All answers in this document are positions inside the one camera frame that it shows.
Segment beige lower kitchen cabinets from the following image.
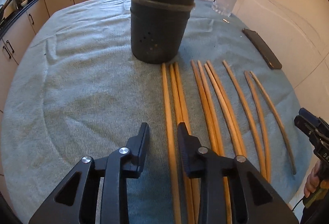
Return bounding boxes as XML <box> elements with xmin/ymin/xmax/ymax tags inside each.
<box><xmin>0</xmin><ymin>0</ymin><xmax>170</xmax><ymax>122</ymax></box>

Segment person's right hand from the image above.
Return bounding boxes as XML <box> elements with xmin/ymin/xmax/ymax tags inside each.
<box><xmin>303</xmin><ymin>160</ymin><xmax>322</xmax><ymax>198</ymax></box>

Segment light blue towel mat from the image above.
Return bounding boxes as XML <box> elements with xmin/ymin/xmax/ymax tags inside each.
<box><xmin>1</xmin><ymin>0</ymin><xmax>312</xmax><ymax>223</ymax></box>

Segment black smartphone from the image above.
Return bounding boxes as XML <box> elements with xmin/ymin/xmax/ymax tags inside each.
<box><xmin>242</xmin><ymin>28</ymin><xmax>282</xmax><ymax>70</ymax></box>

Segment black perforated utensil holder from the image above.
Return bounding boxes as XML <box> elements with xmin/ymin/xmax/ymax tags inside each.
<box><xmin>131</xmin><ymin>0</ymin><xmax>195</xmax><ymax>64</ymax></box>

